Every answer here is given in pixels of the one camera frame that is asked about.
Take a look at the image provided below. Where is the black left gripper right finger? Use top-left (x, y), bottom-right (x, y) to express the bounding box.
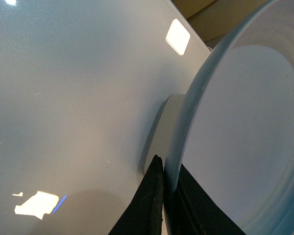
top-left (171, 165), bottom-right (245, 235)

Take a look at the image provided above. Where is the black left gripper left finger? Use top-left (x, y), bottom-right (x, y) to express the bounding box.
top-left (109, 155), bottom-right (164, 235)

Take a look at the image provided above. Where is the light blue round plate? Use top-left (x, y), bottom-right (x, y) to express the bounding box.
top-left (165, 0), bottom-right (294, 235)

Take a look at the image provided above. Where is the beige chair right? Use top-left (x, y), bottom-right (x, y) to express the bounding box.
top-left (173, 0), bottom-right (267, 48)

